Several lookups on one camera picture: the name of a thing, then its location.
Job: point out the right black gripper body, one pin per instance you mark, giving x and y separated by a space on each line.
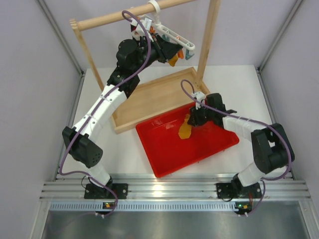
202 116

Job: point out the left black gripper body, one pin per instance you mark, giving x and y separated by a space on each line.
156 52

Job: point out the teal clip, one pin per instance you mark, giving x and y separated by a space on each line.
189 54
166 38

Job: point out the orange clip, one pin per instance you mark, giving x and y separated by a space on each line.
153 32
180 54

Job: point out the mustard sock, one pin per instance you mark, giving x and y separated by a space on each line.
173 60
185 129

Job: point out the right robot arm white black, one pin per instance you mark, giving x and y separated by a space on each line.
270 145

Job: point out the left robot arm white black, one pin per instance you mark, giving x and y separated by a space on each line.
133 56

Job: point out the teal clip at end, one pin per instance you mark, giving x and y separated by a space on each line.
189 54

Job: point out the wooden hanger rack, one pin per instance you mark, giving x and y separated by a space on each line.
157 96

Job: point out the dark navy santa sock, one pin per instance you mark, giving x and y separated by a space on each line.
133 30

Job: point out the red plastic tray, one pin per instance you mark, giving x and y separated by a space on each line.
168 153

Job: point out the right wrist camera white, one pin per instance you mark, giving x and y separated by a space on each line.
199 96

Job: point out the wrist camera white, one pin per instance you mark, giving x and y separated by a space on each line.
146 24
199 96

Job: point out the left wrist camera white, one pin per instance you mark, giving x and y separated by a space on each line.
146 24

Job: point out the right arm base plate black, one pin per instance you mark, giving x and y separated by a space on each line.
228 191

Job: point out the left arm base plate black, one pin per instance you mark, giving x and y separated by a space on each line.
95 192

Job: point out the aluminium rail frame front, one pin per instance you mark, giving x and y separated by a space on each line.
173 187

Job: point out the perforated cable duct grey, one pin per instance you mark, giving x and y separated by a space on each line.
134 206

